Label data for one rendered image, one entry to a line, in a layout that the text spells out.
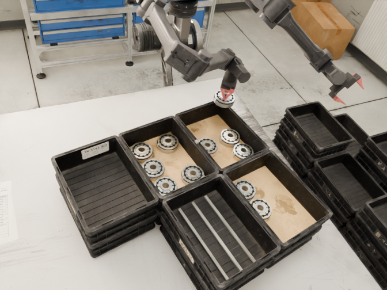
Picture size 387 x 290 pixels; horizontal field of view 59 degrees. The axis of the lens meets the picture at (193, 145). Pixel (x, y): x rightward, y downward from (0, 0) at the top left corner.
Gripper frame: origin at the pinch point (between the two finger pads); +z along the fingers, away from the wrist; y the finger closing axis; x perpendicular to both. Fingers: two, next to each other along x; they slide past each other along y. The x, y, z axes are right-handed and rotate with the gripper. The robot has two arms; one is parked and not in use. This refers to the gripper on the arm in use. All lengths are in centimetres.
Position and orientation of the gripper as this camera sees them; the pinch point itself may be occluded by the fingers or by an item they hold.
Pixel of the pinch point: (225, 94)
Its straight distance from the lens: 168.5
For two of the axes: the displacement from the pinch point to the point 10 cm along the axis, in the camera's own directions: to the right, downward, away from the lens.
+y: 2.3, -6.8, 6.9
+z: -1.6, 6.7, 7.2
